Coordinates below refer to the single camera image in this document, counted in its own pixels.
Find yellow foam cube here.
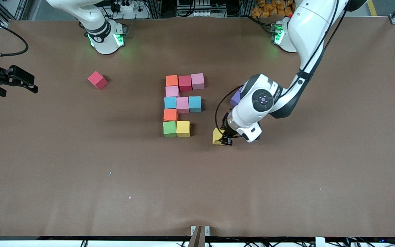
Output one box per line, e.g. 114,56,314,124
176,121,191,138
213,128,226,145

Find green foam cube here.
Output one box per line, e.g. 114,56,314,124
163,121,178,138

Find red foam cube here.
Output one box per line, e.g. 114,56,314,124
87,71,108,90
179,75,193,92

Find purple foam cube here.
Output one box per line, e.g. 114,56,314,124
230,87,244,107

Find large table mat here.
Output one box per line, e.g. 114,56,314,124
0,17,395,239

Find brown wedge bar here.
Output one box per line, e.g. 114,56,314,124
188,225,206,247

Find pile of orange packets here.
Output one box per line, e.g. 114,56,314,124
251,0,296,18

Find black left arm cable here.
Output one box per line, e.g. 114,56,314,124
215,0,350,138

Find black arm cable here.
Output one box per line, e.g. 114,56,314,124
215,0,350,138
0,21,29,59

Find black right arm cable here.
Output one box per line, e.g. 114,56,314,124
0,21,29,59

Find metal clamp bracket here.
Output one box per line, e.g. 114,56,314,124
191,225,211,237

